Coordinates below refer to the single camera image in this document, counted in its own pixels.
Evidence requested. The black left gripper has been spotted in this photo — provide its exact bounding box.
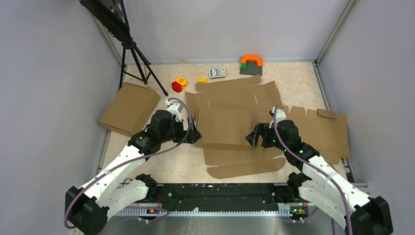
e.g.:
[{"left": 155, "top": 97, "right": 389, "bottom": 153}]
[{"left": 160, "top": 117, "right": 201, "bottom": 143}]

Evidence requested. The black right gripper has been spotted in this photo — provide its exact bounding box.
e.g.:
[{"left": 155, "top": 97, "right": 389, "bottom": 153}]
[{"left": 245, "top": 122, "right": 288, "bottom": 152}]

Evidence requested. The large cardboard box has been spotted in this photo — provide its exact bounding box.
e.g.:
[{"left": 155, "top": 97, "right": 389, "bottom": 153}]
[{"left": 195, "top": 108, "right": 253, "bottom": 150}]

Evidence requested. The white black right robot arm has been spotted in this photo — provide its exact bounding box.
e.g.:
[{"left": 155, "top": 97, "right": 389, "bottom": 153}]
[{"left": 246, "top": 107, "right": 393, "bottom": 235}]

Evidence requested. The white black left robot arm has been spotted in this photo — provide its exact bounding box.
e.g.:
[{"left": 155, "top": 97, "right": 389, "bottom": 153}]
[{"left": 63, "top": 97, "right": 201, "bottom": 235}]

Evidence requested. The folded brown cardboard box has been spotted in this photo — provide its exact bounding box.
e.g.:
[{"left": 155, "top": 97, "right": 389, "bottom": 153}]
[{"left": 98, "top": 82, "right": 161, "bottom": 136}]

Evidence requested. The flat cardboard blank underneath left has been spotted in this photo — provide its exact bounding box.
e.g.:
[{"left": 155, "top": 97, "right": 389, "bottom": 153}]
[{"left": 184, "top": 75, "right": 286, "bottom": 179}]

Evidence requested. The small red toy piece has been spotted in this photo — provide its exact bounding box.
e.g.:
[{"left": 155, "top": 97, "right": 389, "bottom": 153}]
[{"left": 171, "top": 77, "right": 187, "bottom": 93}]

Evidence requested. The orange green grey toy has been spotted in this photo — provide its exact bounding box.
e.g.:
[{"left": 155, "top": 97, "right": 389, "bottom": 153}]
[{"left": 239, "top": 55, "right": 263, "bottom": 76}]

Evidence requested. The flat cardboard blank at right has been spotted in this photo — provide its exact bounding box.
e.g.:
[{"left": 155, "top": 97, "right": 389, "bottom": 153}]
[{"left": 283, "top": 106, "right": 351, "bottom": 165}]

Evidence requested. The black tripod stand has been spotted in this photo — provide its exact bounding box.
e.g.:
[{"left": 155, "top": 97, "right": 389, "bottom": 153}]
[{"left": 79, "top": 0, "right": 168, "bottom": 96}]

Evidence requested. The aluminium frame rail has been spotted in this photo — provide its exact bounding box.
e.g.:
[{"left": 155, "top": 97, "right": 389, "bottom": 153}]
[{"left": 69, "top": 183, "right": 383, "bottom": 235}]

